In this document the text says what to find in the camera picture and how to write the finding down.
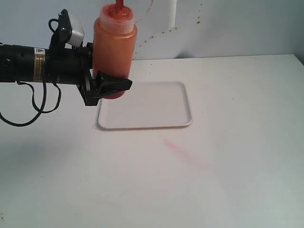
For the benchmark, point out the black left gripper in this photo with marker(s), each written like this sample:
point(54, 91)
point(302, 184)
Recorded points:
point(72, 67)

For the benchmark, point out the orange sauce squeeze bottle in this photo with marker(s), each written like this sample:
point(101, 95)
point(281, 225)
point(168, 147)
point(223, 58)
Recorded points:
point(114, 39)

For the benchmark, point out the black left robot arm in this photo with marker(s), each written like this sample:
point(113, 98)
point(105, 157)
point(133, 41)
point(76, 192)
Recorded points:
point(21, 63)

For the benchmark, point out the white rectangular plastic tray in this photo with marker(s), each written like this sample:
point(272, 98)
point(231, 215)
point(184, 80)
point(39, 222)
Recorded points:
point(147, 105)

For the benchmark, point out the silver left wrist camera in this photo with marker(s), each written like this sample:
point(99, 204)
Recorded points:
point(66, 29)

